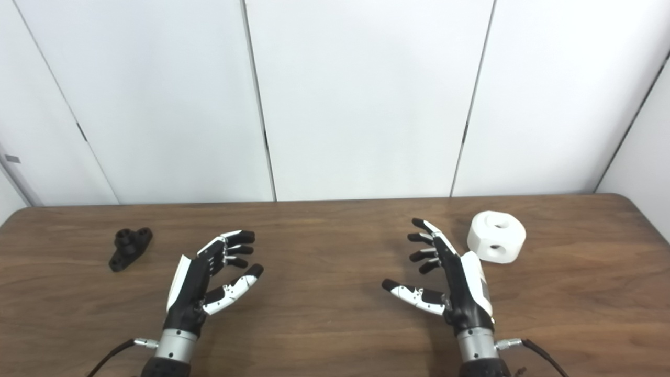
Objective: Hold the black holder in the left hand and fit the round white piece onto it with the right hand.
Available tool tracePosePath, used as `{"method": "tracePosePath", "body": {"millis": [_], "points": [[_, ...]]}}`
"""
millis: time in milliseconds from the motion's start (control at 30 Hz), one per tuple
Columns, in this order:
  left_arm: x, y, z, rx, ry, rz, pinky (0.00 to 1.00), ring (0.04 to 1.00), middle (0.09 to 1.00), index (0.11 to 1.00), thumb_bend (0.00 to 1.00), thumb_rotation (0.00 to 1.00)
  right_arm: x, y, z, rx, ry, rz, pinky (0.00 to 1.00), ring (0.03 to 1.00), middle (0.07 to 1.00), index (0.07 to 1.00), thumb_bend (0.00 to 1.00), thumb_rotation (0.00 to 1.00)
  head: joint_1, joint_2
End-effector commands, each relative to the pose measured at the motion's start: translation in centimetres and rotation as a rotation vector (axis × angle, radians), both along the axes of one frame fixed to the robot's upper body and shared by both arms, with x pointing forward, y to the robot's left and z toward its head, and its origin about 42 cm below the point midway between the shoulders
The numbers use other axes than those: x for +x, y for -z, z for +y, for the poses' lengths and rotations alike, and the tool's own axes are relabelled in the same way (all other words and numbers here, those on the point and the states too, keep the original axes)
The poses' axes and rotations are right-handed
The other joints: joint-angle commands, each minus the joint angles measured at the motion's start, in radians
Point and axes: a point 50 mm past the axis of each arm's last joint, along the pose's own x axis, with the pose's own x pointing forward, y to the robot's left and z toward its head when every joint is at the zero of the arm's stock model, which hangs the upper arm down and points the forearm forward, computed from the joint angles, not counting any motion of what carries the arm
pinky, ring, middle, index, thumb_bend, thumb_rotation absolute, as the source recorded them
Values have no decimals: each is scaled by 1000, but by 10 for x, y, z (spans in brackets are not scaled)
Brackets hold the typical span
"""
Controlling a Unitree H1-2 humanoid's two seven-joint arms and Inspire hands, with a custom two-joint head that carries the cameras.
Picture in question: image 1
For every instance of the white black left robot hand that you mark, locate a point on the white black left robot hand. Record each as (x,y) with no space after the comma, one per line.
(188,293)

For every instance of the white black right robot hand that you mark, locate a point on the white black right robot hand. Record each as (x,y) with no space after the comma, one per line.
(466,298)

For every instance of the round white plastic piece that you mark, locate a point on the round white plastic piece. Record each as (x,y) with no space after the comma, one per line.
(484,235)

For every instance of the black flanged holder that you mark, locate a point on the black flanged holder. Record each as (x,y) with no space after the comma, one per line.
(128,250)

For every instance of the small grey wall tag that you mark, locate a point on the small grey wall tag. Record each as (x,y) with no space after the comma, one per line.
(12,159)

